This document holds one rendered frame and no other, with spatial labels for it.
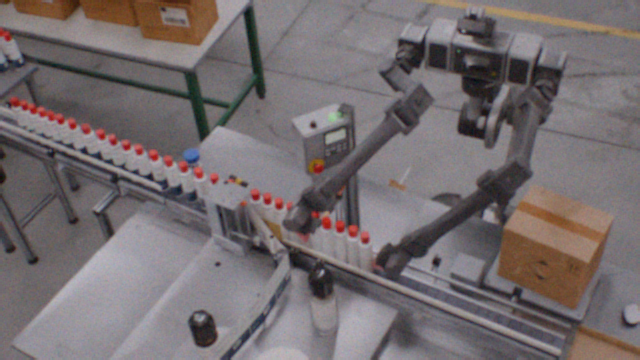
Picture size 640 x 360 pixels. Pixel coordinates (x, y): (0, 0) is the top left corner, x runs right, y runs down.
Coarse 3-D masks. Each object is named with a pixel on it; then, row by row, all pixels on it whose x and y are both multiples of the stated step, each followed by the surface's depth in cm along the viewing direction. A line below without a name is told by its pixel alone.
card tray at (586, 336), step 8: (584, 328) 265; (592, 328) 263; (576, 336) 266; (584, 336) 266; (592, 336) 265; (600, 336) 264; (608, 336) 261; (576, 344) 264; (584, 344) 263; (592, 344) 263; (600, 344) 263; (608, 344) 263; (616, 344) 262; (624, 344) 260; (632, 344) 258; (576, 352) 262; (584, 352) 261; (592, 352) 261; (600, 352) 261; (608, 352) 261; (616, 352) 260; (624, 352) 260; (632, 352) 260
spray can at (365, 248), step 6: (360, 234) 272; (366, 234) 272; (360, 240) 274; (366, 240) 272; (360, 246) 274; (366, 246) 273; (360, 252) 276; (366, 252) 275; (372, 252) 278; (360, 258) 279; (366, 258) 277; (372, 258) 280; (360, 264) 281; (366, 264) 280; (366, 270) 282; (372, 270) 284
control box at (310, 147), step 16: (320, 112) 259; (336, 112) 259; (304, 128) 254; (320, 128) 254; (336, 128) 256; (304, 144) 255; (320, 144) 257; (304, 160) 261; (320, 160) 262; (336, 160) 266
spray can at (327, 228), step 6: (324, 222) 277; (330, 222) 278; (324, 228) 279; (330, 228) 279; (324, 234) 280; (330, 234) 280; (324, 240) 282; (330, 240) 282; (324, 246) 285; (330, 246) 285; (324, 252) 288; (330, 252) 287
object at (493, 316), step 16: (192, 208) 315; (352, 272) 286; (384, 272) 285; (416, 288) 280; (432, 288) 279; (432, 304) 274; (464, 304) 273; (464, 320) 268; (496, 320) 267; (512, 320) 267; (528, 336) 262; (544, 336) 261; (544, 352) 257; (560, 352) 257
